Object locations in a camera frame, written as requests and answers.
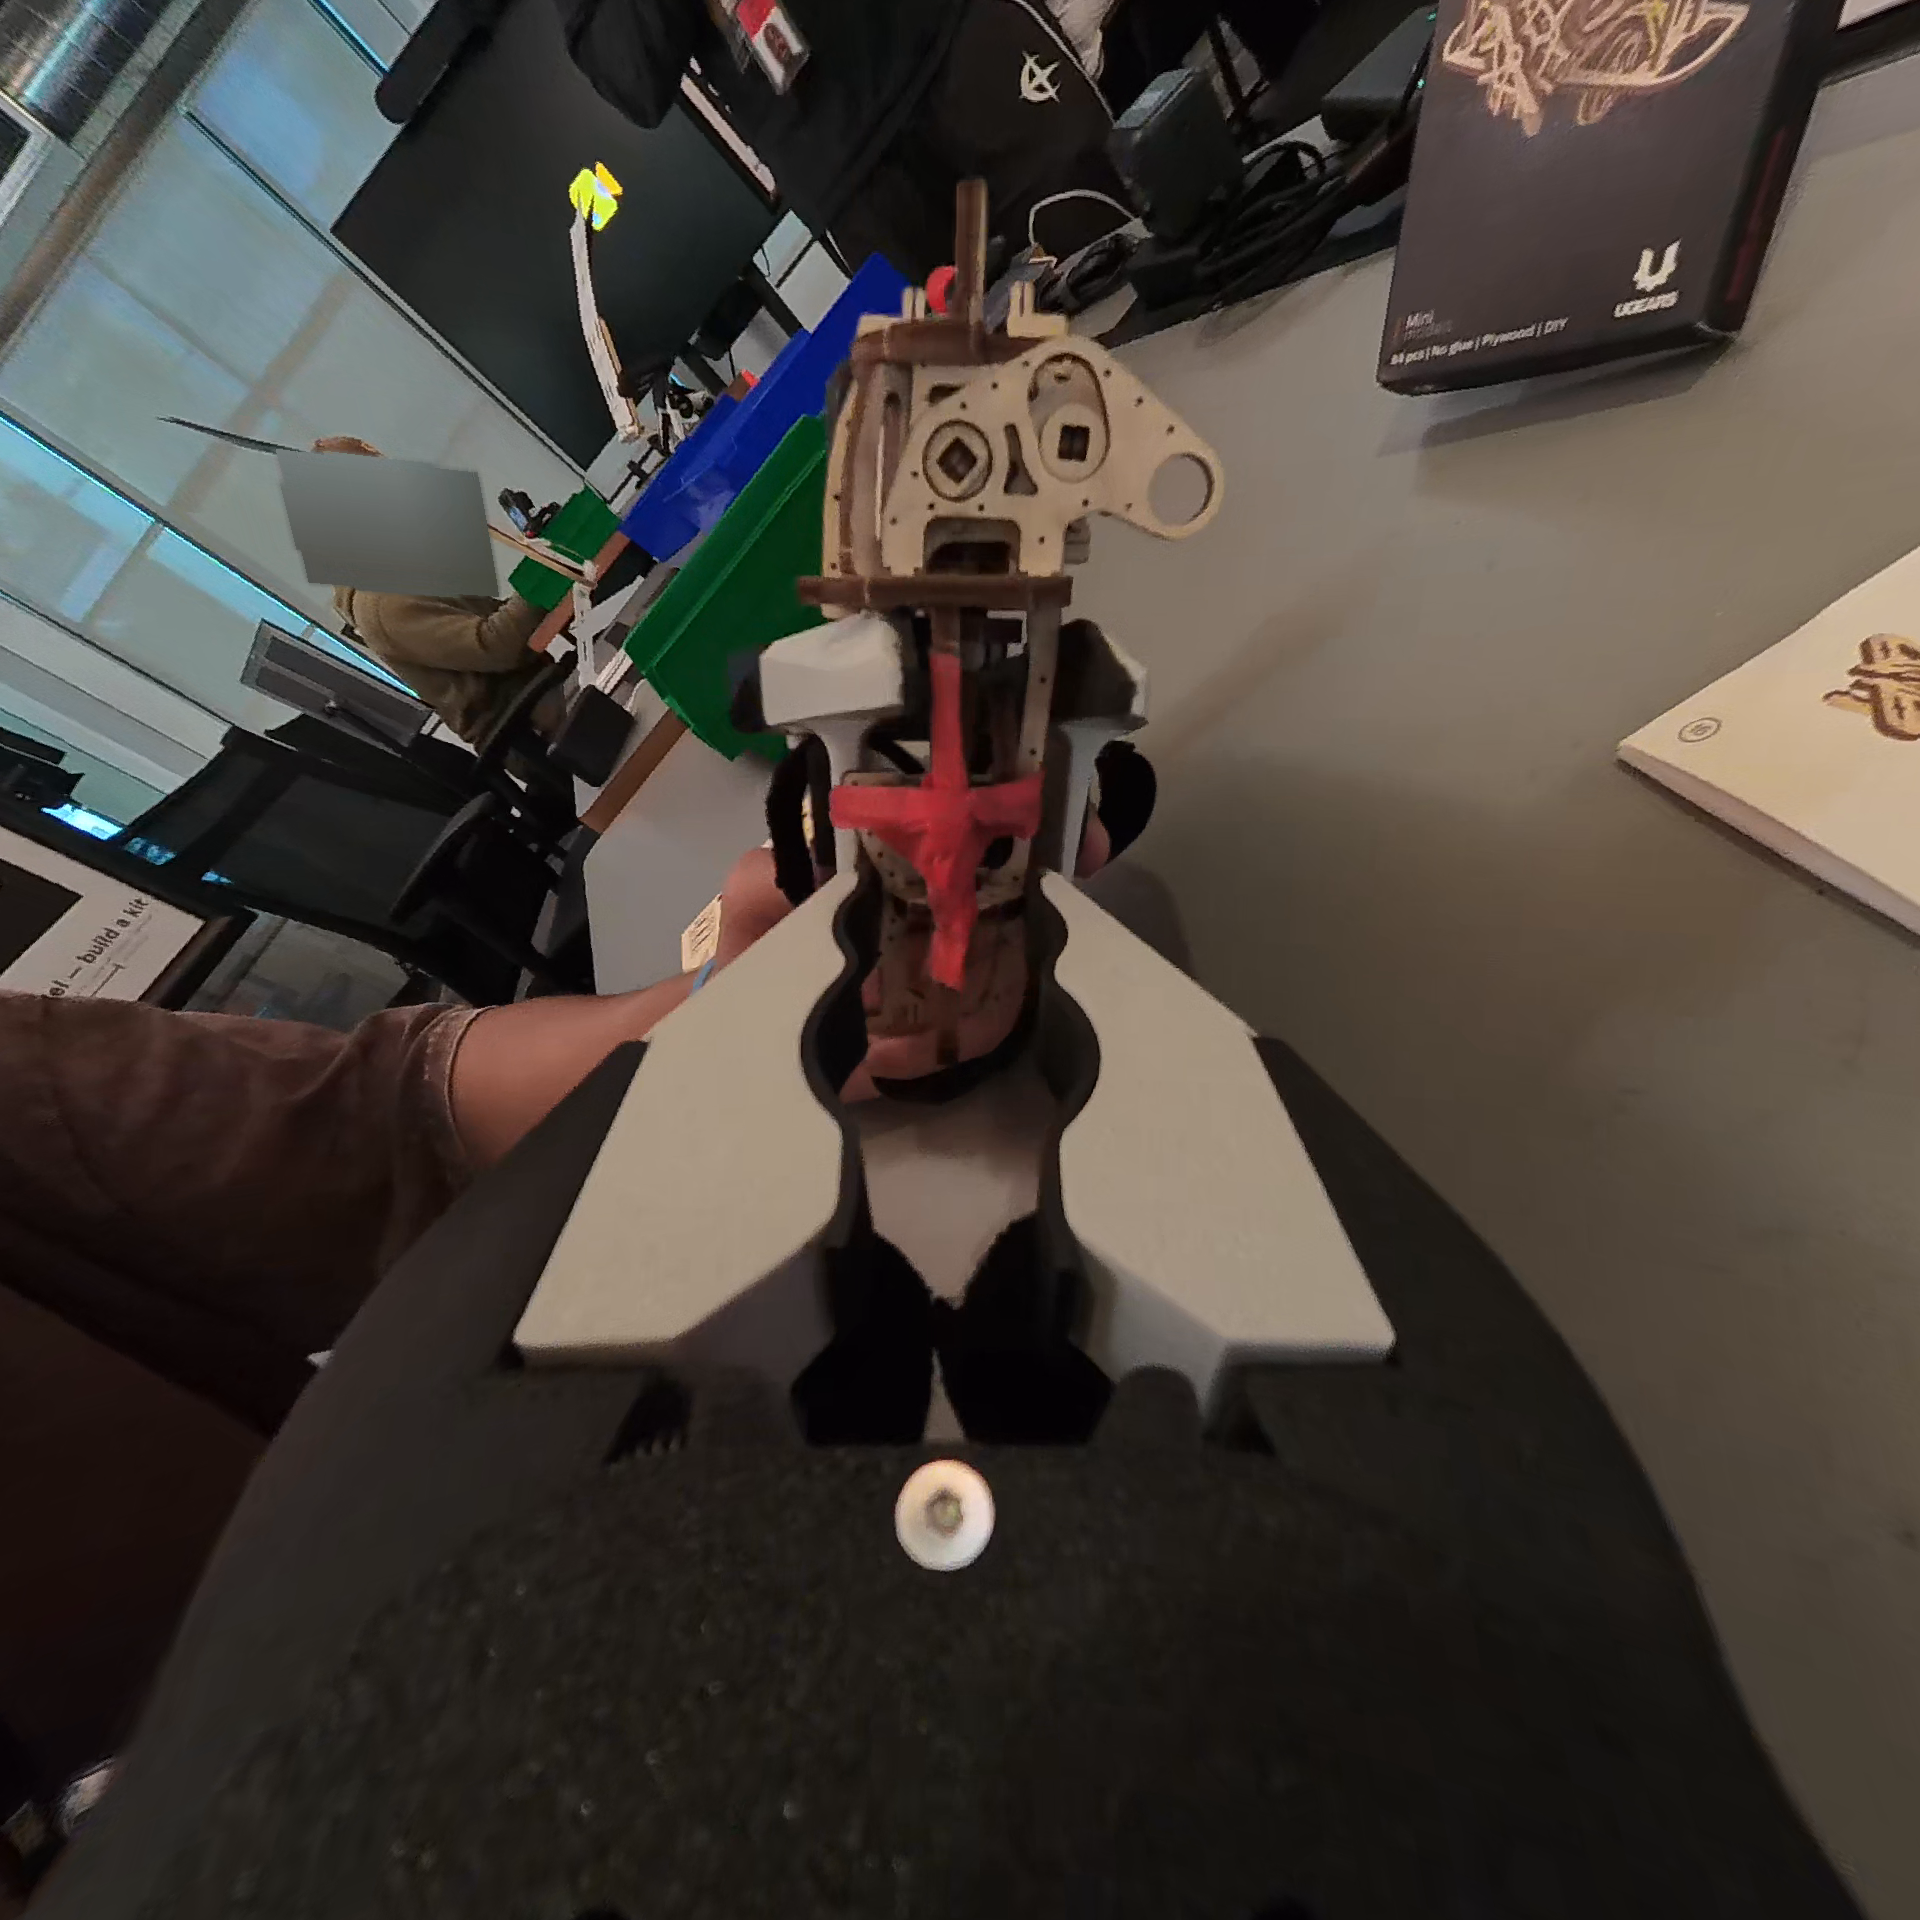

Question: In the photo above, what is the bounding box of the wooden mechanical model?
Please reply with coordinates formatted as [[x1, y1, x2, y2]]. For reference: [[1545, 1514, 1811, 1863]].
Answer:
[[796, 177, 1229, 1082]]

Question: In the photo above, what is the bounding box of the person's left hand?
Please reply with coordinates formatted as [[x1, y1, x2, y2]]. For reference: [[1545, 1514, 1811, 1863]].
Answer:
[[717, 810, 1121, 1086]]

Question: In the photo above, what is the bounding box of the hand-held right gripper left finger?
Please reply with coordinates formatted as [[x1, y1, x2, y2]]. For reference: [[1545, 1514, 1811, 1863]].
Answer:
[[513, 867, 888, 1374]]

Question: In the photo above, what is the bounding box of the person's left forearm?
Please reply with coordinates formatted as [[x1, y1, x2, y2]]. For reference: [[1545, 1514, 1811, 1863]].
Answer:
[[0, 951, 736, 1414]]

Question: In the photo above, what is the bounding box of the framed marker sign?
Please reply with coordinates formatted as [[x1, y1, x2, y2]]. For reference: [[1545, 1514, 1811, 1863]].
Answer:
[[0, 825, 203, 1009]]

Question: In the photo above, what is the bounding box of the black office chair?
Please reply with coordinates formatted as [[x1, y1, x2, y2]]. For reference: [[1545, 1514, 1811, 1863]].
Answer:
[[150, 720, 590, 995]]

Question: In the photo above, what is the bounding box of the blue plastic bin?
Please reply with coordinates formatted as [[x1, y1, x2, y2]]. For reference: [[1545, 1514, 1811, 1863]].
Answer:
[[621, 251, 916, 566]]

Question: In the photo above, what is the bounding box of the black model kit box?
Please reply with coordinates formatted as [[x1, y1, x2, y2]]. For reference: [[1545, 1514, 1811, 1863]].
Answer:
[[1377, 0, 1848, 396]]

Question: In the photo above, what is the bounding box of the white instruction booklet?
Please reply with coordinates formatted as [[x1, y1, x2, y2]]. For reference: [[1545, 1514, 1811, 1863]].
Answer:
[[1617, 547, 1920, 935]]

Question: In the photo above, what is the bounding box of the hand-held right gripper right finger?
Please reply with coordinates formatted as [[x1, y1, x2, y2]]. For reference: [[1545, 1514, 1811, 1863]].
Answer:
[[1042, 871, 1402, 1378]]

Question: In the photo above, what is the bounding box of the red rubber band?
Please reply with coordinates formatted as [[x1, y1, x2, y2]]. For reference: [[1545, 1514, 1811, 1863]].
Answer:
[[829, 644, 1045, 992]]

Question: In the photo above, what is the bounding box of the black cable tangle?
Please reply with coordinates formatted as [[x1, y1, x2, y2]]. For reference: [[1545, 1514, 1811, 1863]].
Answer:
[[1036, 136, 1420, 308]]

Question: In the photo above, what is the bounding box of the black monitor screen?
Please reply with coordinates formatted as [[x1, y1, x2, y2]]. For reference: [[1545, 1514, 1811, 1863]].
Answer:
[[329, 66, 782, 466]]

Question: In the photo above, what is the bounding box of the green plastic bin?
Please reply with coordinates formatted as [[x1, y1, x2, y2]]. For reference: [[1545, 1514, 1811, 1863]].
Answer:
[[621, 411, 834, 768]]

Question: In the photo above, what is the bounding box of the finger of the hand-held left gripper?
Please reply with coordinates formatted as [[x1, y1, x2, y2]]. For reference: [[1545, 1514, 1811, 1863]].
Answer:
[[730, 612, 921, 903], [1049, 617, 1155, 880]]

